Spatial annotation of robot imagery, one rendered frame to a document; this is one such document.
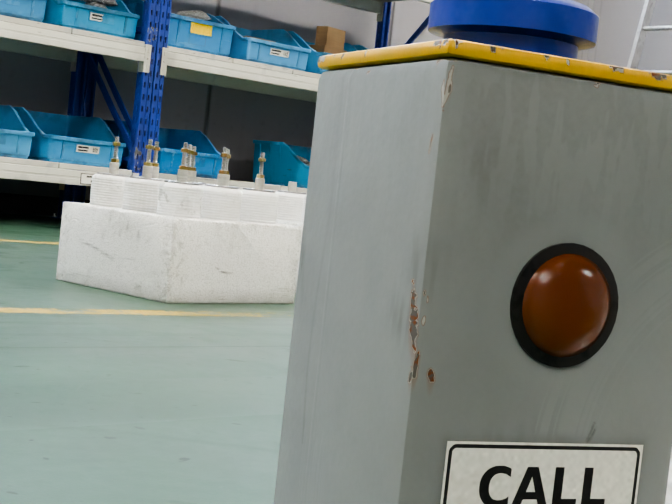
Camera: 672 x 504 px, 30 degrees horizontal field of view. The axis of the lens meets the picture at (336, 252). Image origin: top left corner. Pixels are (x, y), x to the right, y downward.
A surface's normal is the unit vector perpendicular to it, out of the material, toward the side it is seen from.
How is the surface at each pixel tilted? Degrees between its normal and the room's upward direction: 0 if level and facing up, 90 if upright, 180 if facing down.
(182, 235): 90
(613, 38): 90
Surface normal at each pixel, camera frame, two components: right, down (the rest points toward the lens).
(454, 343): 0.40, 0.09
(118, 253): -0.66, -0.04
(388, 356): -0.91, -0.07
